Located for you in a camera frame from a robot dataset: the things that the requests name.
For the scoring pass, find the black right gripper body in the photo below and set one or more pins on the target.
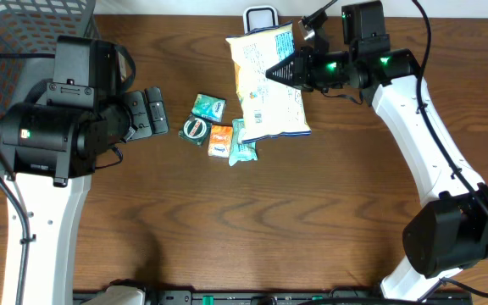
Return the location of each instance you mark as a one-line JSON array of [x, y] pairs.
[[306, 67]]

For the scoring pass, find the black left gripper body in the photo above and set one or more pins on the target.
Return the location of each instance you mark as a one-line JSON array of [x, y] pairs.
[[143, 113]]

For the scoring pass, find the white snack bag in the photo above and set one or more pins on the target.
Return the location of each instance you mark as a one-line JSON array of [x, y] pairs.
[[269, 109]]

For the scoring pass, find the teal tissue pack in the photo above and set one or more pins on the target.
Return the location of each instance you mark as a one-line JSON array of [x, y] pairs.
[[210, 108]]

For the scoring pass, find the orange small box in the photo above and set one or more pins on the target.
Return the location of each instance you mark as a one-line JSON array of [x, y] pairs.
[[220, 141]]

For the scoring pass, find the teal small packet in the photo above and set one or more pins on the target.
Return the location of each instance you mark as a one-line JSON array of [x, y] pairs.
[[239, 151]]

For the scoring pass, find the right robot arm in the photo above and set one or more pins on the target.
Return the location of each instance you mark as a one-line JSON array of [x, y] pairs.
[[450, 232]]

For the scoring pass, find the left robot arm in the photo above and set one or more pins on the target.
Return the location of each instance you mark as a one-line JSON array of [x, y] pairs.
[[50, 144]]

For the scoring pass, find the white barcode scanner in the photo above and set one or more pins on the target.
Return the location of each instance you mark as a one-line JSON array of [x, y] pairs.
[[258, 17]]

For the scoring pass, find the grey plastic mesh basket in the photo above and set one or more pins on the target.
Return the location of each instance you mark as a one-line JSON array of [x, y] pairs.
[[33, 26]]

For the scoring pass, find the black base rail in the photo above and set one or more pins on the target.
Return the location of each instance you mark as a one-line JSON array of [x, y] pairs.
[[246, 298]]

